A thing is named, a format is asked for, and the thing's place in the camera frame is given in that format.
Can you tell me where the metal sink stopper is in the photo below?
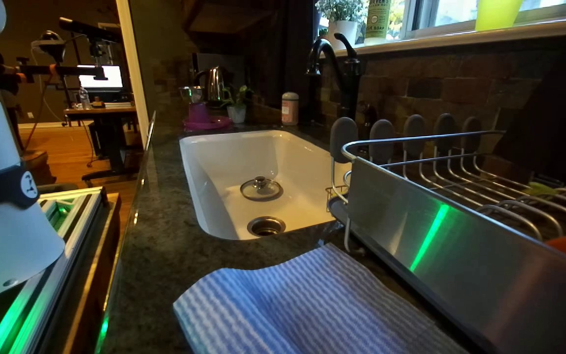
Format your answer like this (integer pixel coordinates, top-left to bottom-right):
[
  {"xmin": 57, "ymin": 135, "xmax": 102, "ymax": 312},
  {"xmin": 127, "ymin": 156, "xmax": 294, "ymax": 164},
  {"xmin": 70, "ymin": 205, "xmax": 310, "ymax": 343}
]
[{"xmin": 239, "ymin": 176, "xmax": 283, "ymax": 202}]

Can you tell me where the white ceramic sink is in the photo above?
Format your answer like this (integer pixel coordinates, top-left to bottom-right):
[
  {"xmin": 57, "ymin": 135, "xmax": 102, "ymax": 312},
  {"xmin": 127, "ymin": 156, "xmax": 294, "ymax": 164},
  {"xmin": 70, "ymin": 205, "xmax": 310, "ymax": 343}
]
[{"xmin": 178, "ymin": 131, "xmax": 349, "ymax": 241}]

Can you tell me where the sink drain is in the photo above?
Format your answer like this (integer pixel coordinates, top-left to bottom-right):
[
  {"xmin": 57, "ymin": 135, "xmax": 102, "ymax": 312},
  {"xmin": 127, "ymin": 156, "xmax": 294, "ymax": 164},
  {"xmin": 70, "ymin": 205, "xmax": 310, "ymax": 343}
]
[{"xmin": 247, "ymin": 217, "xmax": 287, "ymax": 237}]

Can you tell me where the orange label pill bottle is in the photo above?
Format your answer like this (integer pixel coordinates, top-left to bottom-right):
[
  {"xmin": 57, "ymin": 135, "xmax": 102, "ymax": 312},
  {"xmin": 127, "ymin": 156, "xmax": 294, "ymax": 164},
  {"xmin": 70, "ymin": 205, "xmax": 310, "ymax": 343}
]
[{"xmin": 281, "ymin": 93, "xmax": 298, "ymax": 127}]

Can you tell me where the green leafy plant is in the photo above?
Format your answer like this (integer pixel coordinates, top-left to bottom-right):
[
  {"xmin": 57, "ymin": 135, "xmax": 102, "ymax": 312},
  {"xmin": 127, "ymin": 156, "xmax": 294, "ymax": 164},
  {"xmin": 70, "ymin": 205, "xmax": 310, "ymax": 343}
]
[{"xmin": 224, "ymin": 85, "xmax": 251, "ymax": 127}]

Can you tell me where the purple plate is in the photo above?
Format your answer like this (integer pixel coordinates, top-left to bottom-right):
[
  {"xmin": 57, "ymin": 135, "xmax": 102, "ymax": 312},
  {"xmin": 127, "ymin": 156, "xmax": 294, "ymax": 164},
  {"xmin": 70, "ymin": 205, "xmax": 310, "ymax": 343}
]
[{"xmin": 182, "ymin": 103, "xmax": 233, "ymax": 135}]

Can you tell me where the blue striped dish cloth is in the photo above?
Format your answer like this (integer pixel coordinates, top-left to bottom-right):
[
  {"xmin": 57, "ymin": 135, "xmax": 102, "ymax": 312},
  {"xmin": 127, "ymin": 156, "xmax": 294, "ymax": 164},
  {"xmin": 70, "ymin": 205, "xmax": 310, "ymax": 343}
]
[{"xmin": 173, "ymin": 247, "xmax": 465, "ymax": 354}]

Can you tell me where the dark bronze faucet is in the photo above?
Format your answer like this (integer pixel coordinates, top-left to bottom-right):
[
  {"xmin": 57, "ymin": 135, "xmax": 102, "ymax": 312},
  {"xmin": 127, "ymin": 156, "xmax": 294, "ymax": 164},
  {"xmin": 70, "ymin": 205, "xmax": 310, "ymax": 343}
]
[{"xmin": 304, "ymin": 32, "xmax": 361, "ymax": 119}]

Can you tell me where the white flower pot plant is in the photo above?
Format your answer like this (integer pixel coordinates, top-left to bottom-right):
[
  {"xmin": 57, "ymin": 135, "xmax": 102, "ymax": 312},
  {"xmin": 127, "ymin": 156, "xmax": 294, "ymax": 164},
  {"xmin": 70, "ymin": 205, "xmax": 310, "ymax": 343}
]
[{"xmin": 314, "ymin": 0, "xmax": 363, "ymax": 46}]

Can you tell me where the green dish soap bottle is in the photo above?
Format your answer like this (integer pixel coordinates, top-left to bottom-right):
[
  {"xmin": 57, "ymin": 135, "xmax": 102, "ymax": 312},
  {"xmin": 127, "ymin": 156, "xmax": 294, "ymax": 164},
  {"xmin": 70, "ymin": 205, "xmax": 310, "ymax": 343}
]
[{"xmin": 365, "ymin": 0, "xmax": 391, "ymax": 40}]

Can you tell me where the stainless steel dish rack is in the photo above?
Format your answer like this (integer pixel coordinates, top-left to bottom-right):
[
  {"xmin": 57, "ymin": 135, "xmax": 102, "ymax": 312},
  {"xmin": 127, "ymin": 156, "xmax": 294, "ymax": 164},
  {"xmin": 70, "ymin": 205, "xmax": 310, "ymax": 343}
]
[{"xmin": 330, "ymin": 115, "xmax": 566, "ymax": 354}]

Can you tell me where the desk with monitor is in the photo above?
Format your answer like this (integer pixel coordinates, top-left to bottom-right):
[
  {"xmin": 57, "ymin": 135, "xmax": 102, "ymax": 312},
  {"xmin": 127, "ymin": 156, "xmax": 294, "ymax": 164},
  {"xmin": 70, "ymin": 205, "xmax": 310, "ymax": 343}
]
[{"xmin": 19, "ymin": 17, "xmax": 137, "ymax": 186}]

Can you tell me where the yellow brush in rack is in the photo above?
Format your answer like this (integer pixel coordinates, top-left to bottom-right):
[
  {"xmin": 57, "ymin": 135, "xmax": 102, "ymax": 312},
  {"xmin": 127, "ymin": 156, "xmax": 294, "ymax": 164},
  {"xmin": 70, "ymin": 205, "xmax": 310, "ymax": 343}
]
[{"xmin": 524, "ymin": 184, "xmax": 558, "ymax": 198}]

